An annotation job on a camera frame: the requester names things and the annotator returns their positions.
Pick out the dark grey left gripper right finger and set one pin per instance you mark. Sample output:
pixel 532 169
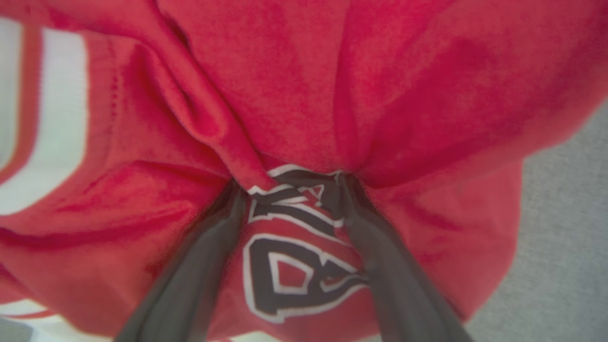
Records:
pixel 403 289

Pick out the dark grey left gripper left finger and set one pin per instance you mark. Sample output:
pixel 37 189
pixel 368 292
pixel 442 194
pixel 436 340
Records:
pixel 185 285

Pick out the red and white sports jersey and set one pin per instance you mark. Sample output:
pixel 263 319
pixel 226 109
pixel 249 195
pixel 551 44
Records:
pixel 304 95

